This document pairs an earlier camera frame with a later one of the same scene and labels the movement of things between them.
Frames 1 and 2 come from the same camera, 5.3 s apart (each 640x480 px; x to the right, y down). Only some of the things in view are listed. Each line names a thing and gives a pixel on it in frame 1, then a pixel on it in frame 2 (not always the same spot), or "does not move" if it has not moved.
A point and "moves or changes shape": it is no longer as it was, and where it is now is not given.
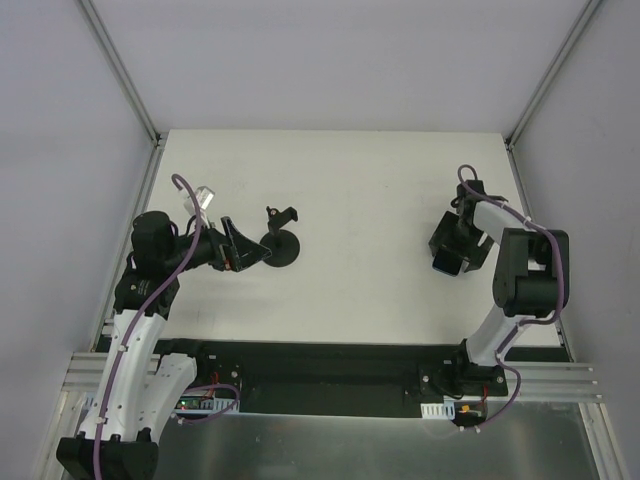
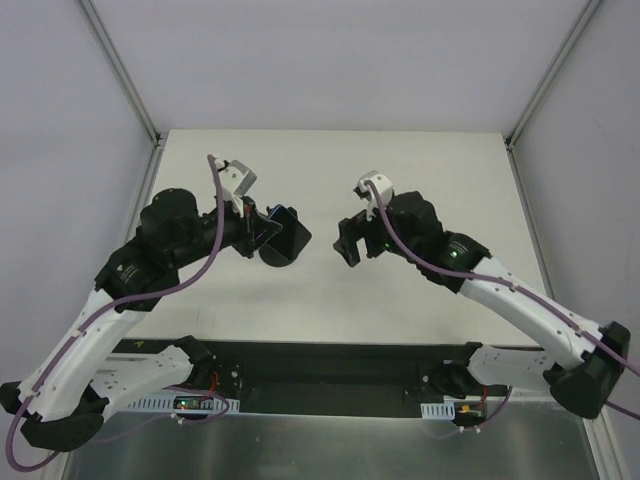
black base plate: [338, 378] does not move
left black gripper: [227, 250] -> [253, 232]
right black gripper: [455, 245] -> [364, 235]
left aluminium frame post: [120, 69] does not move
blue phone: [447, 262] moves or changes shape
